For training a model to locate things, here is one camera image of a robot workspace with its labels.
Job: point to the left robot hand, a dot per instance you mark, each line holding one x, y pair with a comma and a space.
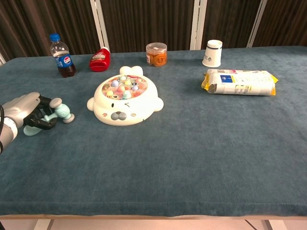
21, 107

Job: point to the mint green toy hammer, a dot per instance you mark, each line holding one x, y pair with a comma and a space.
63, 112

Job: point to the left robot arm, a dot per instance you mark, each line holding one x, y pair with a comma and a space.
8, 134

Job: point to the white seal whack toy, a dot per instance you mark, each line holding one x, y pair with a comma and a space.
124, 105

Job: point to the cola bottle with blue cap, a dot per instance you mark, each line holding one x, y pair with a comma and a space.
64, 62

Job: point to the red ketchup squeeze bottle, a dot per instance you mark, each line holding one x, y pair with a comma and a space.
99, 61

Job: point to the blue table cloth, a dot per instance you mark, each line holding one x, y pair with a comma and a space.
153, 155

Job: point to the clear jar of orange snacks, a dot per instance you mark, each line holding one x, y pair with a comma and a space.
156, 56

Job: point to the upside-down white paper cup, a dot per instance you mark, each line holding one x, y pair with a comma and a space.
212, 55

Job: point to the white and yellow snack packet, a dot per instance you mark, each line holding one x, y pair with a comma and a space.
239, 82

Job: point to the white frame post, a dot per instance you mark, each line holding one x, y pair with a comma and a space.
257, 21
198, 21
99, 21
2, 60

